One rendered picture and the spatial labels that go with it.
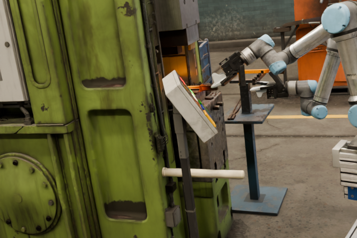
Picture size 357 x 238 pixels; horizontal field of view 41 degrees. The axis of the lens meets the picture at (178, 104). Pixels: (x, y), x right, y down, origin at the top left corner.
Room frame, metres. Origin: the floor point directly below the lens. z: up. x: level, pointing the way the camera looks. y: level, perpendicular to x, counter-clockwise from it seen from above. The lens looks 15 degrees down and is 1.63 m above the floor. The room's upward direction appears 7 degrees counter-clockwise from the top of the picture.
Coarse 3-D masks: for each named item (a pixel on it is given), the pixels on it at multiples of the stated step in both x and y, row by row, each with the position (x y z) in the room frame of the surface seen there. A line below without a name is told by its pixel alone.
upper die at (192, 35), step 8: (160, 32) 2.66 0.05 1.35; (168, 32) 2.64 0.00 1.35; (176, 32) 2.62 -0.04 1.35; (184, 32) 2.60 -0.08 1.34; (192, 32) 2.69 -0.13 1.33; (160, 40) 2.66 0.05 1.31; (168, 40) 2.64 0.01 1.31; (176, 40) 2.62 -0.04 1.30; (184, 40) 2.60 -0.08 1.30; (192, 40) 2.67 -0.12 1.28
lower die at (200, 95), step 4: (192, 88) 2.71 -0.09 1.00; (196, 88) 2.70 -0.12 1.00; (196, 92) 2.64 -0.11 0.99; (200, 92) 2.70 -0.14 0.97; (204, 92) 2.76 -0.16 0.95; (196, 96) 2.63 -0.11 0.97; (200, 96) 2.70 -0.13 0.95; (204, 96) 2.76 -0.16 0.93; (168, 100) 2.66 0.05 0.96; (200, 100) 2.69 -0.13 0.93
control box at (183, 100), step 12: (168, 84) 2.10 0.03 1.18; (180, 84) 1.97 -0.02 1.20; (168, 96) 1.97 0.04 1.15; (180, 96) 1.97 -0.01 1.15; (192, 96) 2.10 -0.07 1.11; (180, 108) 1.97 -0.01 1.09; (192, 108) 1.97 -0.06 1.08; (192, 120) 1.97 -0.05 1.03; (204, 120) 1.97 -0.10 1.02; (204, 132) 1.97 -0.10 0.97; (216, 132) 1.98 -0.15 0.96
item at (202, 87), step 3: (201, 84) 2.72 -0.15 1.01; (204, 84) 2.72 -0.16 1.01; (207, 84) 2.71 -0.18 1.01; (210, 84) 2.70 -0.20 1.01; (189, 87) 2.72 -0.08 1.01; (192, 87) 2.72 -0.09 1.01; (195, 87) 2.71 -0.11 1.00; (198, 87) 2.70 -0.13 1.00; (201, 87) 2.69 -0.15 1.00; (204, 87) 2.70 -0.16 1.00; (207, 87) 2.69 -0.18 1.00; (210, 87) 2.68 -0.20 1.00; (216, 87) 2.67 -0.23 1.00; (201, 90) 2.69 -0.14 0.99; (204, 90) 2.69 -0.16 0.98; (207, 90) 2.68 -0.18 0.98
